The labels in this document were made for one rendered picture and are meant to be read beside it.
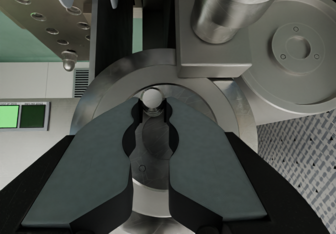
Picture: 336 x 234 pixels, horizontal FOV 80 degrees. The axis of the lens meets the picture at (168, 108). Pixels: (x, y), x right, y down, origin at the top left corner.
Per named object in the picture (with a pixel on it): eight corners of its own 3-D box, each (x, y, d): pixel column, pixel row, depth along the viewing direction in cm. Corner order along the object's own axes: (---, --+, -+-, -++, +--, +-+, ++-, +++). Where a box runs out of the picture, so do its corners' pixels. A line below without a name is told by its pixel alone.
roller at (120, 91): (234, 64, 17) (246, 215, 15) (188, 112, 42) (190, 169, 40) (92, 63, 16) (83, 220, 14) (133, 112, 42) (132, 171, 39)
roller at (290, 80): (352, -14, 19) (379, 113, 17) (242, 76, 44) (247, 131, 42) (226, -15, 18) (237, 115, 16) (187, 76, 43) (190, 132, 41)
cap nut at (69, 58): (74, 51, 49) (73, 68, 48) (80, 57, 52) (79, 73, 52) (58, 51, 49) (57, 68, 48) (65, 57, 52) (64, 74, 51)
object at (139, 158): (136, 213, 13) (94, 107, 14) (139, 204, 15) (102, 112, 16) (239, 162, 14) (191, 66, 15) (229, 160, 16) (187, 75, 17)
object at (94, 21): (101, -97, 20) (94, 82, 17) (132, 32, 43) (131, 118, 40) (96, -98, 20) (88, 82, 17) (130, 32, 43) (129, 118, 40)
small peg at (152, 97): (146, 115, 11) (135, 92, 11) (148, 120, 14) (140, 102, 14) (169, 104, 11) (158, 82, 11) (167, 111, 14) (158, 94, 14)
